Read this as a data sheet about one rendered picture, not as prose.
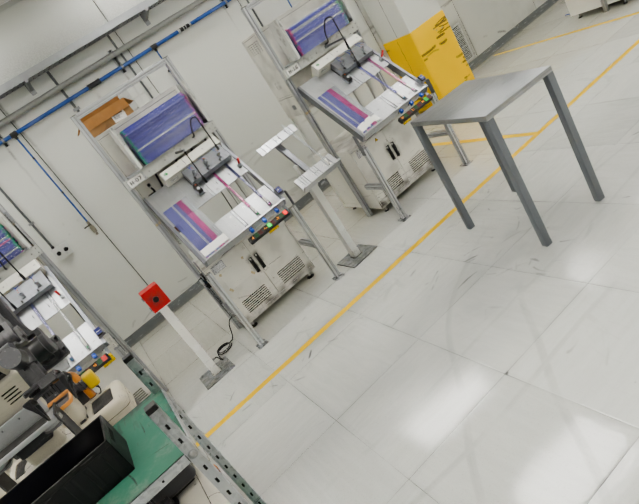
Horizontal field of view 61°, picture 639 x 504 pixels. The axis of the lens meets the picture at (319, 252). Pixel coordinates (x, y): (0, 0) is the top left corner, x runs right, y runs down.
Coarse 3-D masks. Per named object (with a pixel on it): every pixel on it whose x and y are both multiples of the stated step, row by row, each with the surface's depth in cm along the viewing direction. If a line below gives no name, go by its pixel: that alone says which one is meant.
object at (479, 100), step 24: (528, 72) 276; (552, 72) 268; (456, 96) 313; (480, 96) 288; (504, 96) 266; (552, 96) 273; (432, 120) 300; (456, 120) 280; (480, 120) 263; (504, 144) 265; (576, 144) 281; (504, 168) 348; (456, 192) 338; (528, 192) 275; (600, 192) 293; (528, 216) 283
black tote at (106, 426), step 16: (80, 432) 147; (96, 432) 149; (112, 432) 146; (64, 448) 146; (80, 448) 148; (96, 448) 133; (112, 448) 135; (128, 448) 148; (48, 464) 144; (64, 464) 146; (80, 464) 132; (96, 464) 134; (112, 464) 135; (128, 464) 137; (32, 480) 143; (48, 480) 145; (64, 480) 131; (80, 480) 132; (96, 480) 134; (112, 480) 136; (16, 496) 142; (32, 496) 143; (48, 496) 130; (64, 496) 131; (80, 496) 133; (96, 496) 135
